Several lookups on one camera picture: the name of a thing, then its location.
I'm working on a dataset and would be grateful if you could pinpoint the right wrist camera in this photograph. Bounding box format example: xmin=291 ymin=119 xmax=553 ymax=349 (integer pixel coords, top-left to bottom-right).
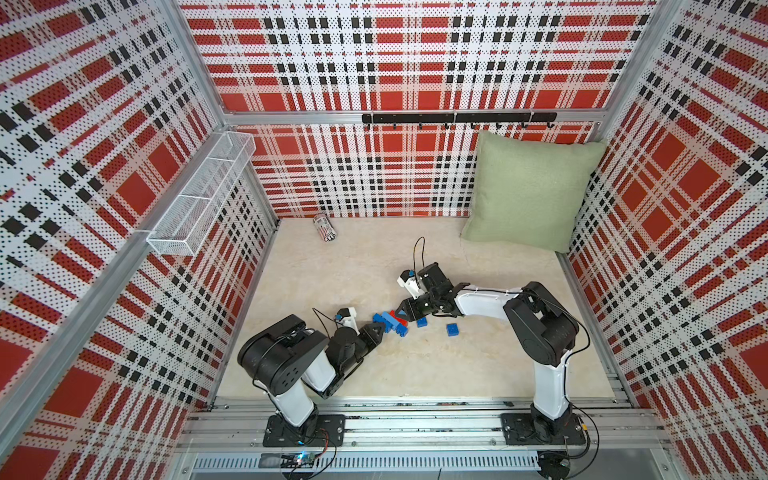
xmin=397 ymin=270 xmax=424 ymax=299

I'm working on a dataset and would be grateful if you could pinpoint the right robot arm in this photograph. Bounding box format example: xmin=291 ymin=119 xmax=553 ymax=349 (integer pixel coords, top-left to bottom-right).
xmin=397 ymin=262 xmax=580 ymax=422

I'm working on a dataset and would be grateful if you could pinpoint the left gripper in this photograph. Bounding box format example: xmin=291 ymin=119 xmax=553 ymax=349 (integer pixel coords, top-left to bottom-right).
xmin=341 ymin=322 xmax=386 ymax=374

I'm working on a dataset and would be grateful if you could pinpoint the black hook rail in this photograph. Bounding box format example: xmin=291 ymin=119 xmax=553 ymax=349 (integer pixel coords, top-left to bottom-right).
xmin=361 ymin=112 xmax=558 ymax=125

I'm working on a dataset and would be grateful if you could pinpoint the green circuit board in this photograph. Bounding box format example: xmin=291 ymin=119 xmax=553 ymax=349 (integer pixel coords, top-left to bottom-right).
xmin=280 ymin=452 xmax=315 ymax=470

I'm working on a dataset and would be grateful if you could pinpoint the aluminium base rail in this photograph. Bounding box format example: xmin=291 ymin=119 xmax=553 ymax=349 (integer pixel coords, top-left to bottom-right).
xmin=171 ymin=397 xmax=679 ymax=479

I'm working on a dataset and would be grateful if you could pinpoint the light blue long lego brick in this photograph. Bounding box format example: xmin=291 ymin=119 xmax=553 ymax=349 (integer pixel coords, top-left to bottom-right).
xmin=382 ymin=312 xmax=403 ymax=330

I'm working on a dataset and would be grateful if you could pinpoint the red lego brick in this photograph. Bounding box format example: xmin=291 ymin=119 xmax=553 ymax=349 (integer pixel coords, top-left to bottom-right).
xmin=389 ymin=310 xmax=409 ymax=327

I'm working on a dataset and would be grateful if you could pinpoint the metal can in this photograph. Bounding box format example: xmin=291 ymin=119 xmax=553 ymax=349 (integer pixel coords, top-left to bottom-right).
xmin=313 ymin=213 xmax=337 ymax=242

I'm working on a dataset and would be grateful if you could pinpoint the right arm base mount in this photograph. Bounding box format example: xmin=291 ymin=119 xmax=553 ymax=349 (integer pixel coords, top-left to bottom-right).
xmin=500 ymin=413 xmax=587 ymax=447

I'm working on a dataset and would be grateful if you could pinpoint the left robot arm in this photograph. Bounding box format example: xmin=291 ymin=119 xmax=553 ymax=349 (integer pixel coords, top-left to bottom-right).
xmin=237 ymin=315 xmax=386 ymax=436

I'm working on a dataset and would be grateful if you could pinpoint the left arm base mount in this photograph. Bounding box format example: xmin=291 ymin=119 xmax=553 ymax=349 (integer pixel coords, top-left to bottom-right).
xmin=262 ymin=414 xmax=346 ymax=448

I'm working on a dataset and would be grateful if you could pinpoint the green pillow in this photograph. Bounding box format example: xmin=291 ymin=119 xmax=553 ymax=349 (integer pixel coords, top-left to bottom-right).
xmin=461 ymin=131 xmax=607 ymax=253

